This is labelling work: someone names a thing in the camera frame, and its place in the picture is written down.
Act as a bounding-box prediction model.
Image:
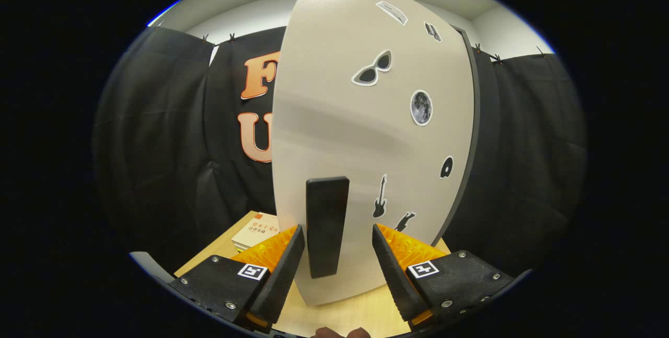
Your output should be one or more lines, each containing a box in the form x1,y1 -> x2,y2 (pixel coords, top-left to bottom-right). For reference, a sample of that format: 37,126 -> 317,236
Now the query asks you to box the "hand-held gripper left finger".
168,225 -> 305,328

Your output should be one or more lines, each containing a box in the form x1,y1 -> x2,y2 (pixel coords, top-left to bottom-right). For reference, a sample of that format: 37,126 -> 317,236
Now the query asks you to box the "narrow ceiling light panel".
147,0 -> 181,27

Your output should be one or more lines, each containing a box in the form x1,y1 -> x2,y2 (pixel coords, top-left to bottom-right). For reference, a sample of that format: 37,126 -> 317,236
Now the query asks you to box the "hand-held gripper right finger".
372,223 -> 517,328

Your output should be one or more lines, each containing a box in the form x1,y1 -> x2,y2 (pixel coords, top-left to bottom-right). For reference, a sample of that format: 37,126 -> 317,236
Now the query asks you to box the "beige shoe cabinet door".
272,0 -> 476,306

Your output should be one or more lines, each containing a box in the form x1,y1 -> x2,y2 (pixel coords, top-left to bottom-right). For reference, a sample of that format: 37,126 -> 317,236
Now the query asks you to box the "black backdrop cloth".
93,26 -> 587,276

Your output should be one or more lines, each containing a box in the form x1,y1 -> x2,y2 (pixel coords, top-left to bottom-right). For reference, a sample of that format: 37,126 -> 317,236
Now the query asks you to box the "row of black clips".
201,34 -> 549,64

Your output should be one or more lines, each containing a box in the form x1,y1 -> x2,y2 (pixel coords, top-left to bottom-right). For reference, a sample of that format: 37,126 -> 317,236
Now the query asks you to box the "black door handle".
306,176 -> 350,279

